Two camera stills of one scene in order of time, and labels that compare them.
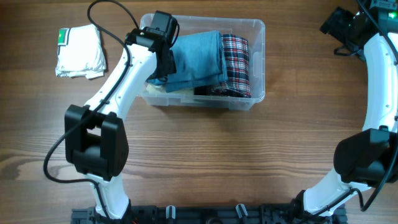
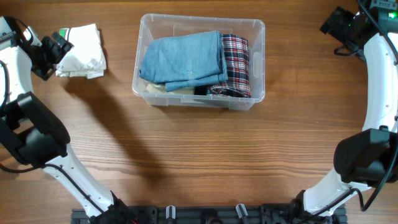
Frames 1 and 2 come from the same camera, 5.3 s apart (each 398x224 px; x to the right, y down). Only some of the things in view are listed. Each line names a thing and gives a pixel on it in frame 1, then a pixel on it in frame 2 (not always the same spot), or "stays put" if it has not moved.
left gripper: [171, 66] -> [59, 53]
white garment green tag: [80, 53] stays put
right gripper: [343, 17] stays put
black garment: [203, 90] stays put
